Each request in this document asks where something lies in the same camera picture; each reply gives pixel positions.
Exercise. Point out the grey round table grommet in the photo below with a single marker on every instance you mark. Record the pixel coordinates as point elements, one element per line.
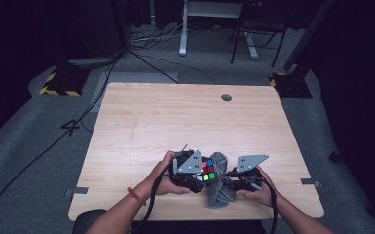
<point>226,97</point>

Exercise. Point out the dark slanted stand post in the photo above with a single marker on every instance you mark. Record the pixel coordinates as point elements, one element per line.
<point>308,34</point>

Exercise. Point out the multicoloured puzzle cube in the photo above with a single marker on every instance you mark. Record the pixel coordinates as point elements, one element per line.
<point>207,169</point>

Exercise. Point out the grey flat stand base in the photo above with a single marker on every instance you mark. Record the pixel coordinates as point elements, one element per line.
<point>92,61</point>

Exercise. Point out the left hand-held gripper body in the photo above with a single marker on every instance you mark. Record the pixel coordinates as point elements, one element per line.
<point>181,177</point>

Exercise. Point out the person's dark-clad knee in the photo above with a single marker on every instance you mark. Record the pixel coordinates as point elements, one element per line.
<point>85,221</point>

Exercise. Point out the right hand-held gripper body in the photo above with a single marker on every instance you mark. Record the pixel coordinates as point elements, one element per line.
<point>250,182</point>

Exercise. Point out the white desk frame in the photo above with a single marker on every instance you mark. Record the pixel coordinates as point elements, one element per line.
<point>183,35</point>

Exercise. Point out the person's left hand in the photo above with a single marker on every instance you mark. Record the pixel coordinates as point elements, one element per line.
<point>160,182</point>

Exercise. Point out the grey cloth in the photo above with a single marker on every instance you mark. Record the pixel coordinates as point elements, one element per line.
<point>219,195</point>

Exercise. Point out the person's dark clothing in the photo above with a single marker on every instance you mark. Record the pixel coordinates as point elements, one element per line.
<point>204,228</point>

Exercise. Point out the black yellow striped stand base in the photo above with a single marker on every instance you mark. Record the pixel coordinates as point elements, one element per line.
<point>292,86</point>
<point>63,81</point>

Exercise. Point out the person's right hand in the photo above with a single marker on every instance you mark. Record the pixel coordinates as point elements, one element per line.
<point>262,196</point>

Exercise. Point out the black metal chair frame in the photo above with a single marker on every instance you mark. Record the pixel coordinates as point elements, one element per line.
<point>261,27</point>

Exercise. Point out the grey tape piece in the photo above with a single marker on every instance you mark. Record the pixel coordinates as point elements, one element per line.
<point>79,191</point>
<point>309,182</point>

